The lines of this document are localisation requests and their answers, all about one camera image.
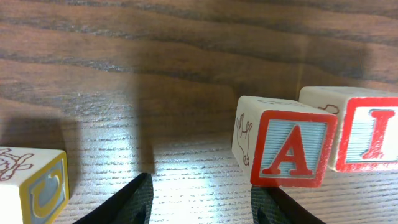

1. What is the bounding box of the yellow letter C block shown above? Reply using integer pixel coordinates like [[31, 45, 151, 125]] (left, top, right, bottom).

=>
[[1, 147, 69, 224]]

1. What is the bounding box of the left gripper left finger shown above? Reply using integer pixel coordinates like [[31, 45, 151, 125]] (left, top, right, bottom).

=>
[[74, 173, 154, 224]]

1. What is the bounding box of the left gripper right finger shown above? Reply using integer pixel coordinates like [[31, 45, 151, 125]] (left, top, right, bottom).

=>
[[251, 186, 325, 224]]

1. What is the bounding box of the red letter A block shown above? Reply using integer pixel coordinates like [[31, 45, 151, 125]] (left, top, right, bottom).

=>
[[231, 96, 338, 188]]

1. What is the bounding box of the red letter I block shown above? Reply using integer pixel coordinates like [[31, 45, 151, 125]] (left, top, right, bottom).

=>
[[298, 86, 397, 172]]

